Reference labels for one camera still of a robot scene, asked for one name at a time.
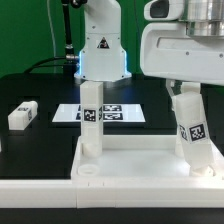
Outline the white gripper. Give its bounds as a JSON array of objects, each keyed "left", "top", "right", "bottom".
[{"left": 139, "top": 21, "right": 224, "bottom": 113}]

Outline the white desk tabletop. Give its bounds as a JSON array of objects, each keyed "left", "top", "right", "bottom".
[{"left": 71, "top": 135, "right": 224, "bottom": 185}]

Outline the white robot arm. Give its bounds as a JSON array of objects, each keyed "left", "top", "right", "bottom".
[{"left": 61, "top": 0, "right": 224, "bottom": 86}]

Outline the fiducial marker sheet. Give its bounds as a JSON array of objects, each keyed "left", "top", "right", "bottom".
[{"left": 53, "top": 104, "right": 145, "bottom": 123}]

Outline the black cable with connector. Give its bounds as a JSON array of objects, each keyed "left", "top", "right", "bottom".
[{"left": 23, "top": 0, "right": 81, "bottom": 75}]

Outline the white L-shaped wall fence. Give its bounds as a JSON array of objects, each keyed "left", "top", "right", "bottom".
[{"left": 0, "top": 180, "right": 224, "bottom": 208}]

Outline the thin grey cable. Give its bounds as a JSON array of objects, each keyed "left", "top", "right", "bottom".
[{"left": 47, "top": 0, "right": 58, "bottom": 58}]

